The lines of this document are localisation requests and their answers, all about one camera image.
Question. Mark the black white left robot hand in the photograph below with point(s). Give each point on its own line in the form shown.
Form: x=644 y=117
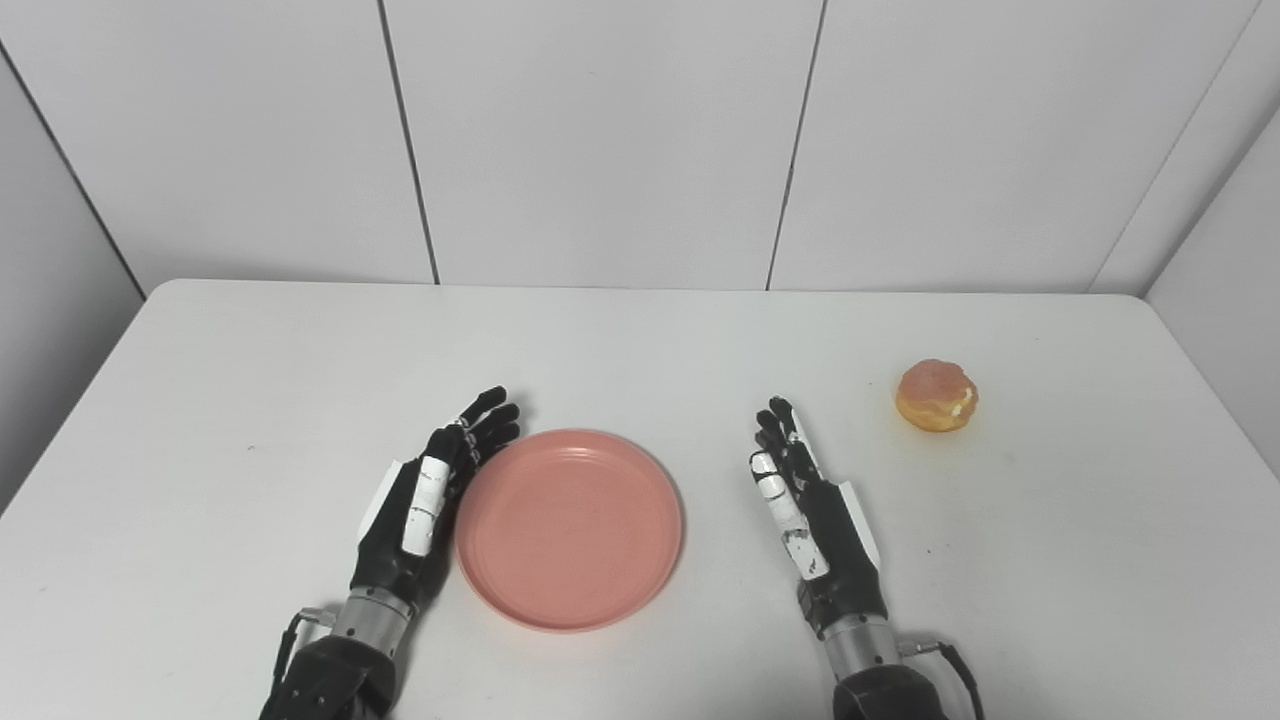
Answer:
x=390 y=540

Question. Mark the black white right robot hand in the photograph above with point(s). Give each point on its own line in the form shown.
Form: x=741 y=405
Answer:
x=845 y=560

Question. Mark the pink round plate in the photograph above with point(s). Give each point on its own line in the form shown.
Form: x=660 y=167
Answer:
x=570 y=530

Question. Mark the glazed cream puff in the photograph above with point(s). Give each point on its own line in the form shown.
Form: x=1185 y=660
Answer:
x=936 y=396

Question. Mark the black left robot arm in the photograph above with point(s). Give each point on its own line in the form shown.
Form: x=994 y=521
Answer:
x=335 y=675

